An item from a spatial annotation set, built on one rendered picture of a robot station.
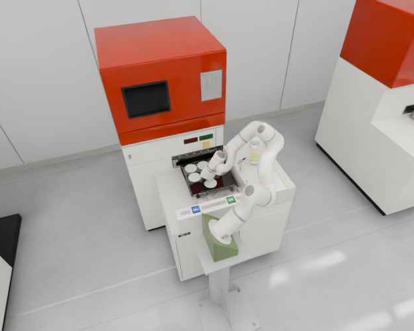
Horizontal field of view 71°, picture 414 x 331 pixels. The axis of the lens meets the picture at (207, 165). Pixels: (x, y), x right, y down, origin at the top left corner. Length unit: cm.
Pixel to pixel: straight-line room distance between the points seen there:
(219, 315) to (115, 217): 150
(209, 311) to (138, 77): 193
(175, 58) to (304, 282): 217
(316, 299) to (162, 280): 135
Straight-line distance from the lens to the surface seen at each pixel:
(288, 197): 230
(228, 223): 182
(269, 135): 182
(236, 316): 272
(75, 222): 349
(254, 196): 168
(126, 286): 293
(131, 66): 192
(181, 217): 202
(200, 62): 200
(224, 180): 231
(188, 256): 243
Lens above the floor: 258
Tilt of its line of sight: 44 degrees down
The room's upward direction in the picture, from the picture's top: 2 degrees counter-clockwise
